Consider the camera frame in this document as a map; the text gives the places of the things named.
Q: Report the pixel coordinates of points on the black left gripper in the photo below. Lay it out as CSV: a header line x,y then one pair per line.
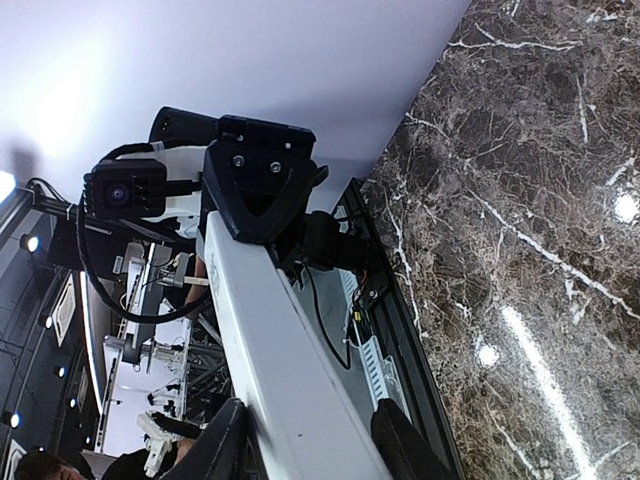
x,y
259,176

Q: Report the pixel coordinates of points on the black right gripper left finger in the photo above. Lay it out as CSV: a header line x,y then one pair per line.
x,y
216,452

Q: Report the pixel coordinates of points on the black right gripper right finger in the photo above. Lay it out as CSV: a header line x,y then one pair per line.
x,y
405,452

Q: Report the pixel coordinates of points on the white remote control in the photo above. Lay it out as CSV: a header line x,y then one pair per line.
x,y
306,426

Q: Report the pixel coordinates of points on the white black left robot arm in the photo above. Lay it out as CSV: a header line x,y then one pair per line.
x,y
313,239

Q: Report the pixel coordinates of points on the white slotted cable duct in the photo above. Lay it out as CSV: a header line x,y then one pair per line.
x,y
378,371

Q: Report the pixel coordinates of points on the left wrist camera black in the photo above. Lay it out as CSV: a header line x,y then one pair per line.
x,y
126,189

